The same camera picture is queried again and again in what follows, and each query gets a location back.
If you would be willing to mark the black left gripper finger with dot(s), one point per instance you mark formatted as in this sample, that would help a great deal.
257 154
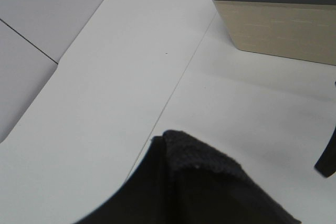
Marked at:
325 165

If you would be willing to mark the dark navy towel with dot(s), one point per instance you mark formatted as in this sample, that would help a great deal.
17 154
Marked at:
184 180

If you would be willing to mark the beige bin with grey rim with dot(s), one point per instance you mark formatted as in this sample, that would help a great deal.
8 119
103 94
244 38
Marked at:
296 29

